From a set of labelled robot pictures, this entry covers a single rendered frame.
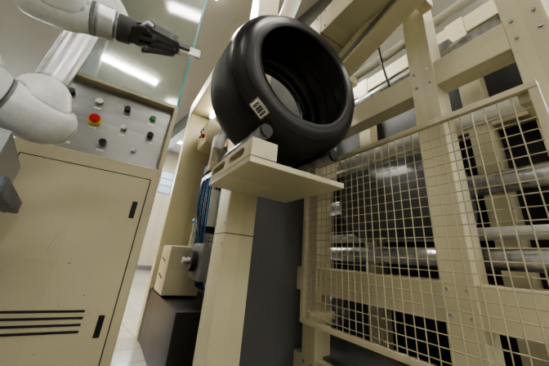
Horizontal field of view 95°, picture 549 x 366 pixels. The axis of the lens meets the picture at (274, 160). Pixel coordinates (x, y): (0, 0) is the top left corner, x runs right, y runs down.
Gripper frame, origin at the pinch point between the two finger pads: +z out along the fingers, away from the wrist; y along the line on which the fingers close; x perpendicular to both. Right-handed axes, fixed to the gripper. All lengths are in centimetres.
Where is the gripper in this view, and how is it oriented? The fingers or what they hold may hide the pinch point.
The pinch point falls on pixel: (189, 51)
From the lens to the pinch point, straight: 94.2
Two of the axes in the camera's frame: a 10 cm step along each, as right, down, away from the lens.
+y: -5.3, 2.7, 8.0
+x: 0.3, 9.5, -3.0
